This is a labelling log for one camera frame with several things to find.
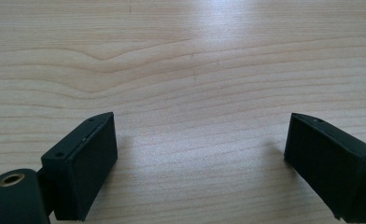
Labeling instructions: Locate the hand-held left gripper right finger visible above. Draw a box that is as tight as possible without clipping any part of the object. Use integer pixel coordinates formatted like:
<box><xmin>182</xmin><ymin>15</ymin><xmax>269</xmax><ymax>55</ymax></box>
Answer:
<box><xmin>283</xmin><ymin>112</ymin><xmax>366</xmax><ymax>224</ymax></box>

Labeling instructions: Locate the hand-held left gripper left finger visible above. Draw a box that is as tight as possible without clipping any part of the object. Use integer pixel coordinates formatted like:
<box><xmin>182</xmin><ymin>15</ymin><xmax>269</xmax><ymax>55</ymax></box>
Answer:
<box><xmin>40</xmin><ymin>111</ymin><xmax>119</xmax><ymax>222</ymax></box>

